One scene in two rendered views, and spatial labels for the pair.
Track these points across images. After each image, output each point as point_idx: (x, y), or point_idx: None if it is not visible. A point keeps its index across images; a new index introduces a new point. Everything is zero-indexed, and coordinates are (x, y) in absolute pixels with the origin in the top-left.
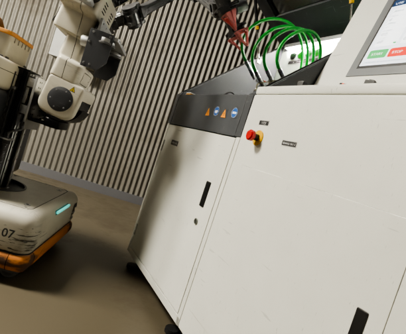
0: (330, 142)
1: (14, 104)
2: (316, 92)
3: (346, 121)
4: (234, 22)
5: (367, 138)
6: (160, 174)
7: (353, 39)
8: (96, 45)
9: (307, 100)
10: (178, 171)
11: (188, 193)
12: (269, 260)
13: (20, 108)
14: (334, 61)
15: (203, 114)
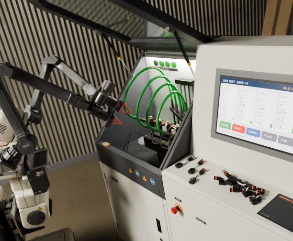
0: (226, 232)
1: (7, 232)
2: (205, 197)
3: (230, 224)
4: (119, 122)
5: (245, 239)
6: (116, 197)
7: (204, 103)
8: (36, 179)
9: (201, 200)
10: (129, 201)
11: (145, 219)
12: None
13: (13, 232)
14: (197, 119)
15: (127, 169)
